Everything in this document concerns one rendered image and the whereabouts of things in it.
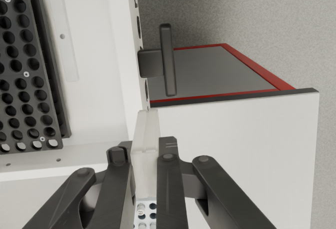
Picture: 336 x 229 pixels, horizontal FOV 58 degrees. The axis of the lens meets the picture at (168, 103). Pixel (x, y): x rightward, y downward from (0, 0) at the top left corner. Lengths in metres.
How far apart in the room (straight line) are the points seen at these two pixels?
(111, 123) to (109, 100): 0.03
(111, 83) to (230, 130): 0.22
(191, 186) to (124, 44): 0.16
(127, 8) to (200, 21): 0.95
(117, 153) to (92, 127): 0.25
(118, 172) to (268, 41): 1.17
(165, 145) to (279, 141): 0.37
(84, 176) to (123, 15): 0.16
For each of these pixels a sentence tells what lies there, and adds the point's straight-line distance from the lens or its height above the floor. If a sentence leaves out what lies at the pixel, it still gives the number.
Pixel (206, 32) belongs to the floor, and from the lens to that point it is 1.23.
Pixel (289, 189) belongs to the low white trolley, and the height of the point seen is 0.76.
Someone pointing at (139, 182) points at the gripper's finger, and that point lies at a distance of 0.18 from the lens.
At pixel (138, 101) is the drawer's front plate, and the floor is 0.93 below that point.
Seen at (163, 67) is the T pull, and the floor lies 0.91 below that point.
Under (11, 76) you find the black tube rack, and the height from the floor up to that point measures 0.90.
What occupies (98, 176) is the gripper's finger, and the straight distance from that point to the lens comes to 0.17.
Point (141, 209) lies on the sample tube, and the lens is 0.51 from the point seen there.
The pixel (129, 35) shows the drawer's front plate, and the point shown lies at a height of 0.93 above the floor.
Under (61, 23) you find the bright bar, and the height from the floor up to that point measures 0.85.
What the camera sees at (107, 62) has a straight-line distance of 0.38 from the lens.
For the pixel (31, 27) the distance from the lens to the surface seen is 0.33.
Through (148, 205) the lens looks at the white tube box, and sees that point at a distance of 0.52.
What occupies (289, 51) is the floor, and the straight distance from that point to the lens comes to 1.33.
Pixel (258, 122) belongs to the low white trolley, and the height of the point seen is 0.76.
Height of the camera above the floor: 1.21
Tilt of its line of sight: 71 degrees down
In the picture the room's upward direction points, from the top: 176 degrees clockwise
